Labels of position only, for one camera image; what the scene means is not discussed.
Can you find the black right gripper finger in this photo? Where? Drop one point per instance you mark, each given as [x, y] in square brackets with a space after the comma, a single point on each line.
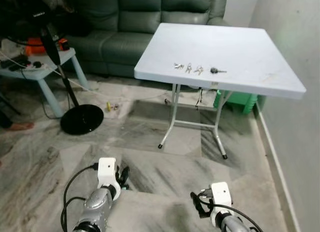
[201, 213]
[194, 199]

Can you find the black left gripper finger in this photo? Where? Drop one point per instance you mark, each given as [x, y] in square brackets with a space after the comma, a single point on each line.
[120, 173]
[126, 173]

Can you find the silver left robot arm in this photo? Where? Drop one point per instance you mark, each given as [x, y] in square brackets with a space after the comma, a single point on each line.
[97, 207]

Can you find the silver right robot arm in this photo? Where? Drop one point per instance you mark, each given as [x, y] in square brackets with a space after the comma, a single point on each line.
[235, 225]

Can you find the black standing fan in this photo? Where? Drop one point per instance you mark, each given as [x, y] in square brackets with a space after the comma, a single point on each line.
[82, 120]

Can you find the small yellow floor item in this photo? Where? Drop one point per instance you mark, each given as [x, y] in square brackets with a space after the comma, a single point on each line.
[108, 106]

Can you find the person's bare foot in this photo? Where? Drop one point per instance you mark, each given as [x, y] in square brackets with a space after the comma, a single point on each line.
[20, 126]

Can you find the silver key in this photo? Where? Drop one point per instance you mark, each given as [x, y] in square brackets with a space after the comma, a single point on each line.
[199, 70]
[188, 68]
[178, 66]

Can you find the light blue small table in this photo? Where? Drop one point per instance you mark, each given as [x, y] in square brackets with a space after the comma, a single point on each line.
[52, 62]

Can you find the black-headed key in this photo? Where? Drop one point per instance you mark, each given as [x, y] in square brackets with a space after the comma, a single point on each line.
[215, 70]

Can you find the white power strip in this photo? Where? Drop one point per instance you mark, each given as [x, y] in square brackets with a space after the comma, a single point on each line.
[35, 65]

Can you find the orange and black tool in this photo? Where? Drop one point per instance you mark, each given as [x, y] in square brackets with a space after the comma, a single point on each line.
[36, 47]

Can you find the white folding table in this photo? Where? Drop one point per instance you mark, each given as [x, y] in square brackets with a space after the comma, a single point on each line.
[225, 46]

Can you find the green leather sofa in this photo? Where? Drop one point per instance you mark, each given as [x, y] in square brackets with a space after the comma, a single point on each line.
[140, 14]

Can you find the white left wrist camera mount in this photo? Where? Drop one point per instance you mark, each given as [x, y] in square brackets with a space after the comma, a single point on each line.
[107, 171]

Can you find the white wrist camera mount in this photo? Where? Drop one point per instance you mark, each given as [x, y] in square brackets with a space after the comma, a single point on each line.
[107, 171]
[221, 194]

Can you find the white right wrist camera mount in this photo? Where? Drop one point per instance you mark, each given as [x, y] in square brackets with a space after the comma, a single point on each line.
[221, 194]

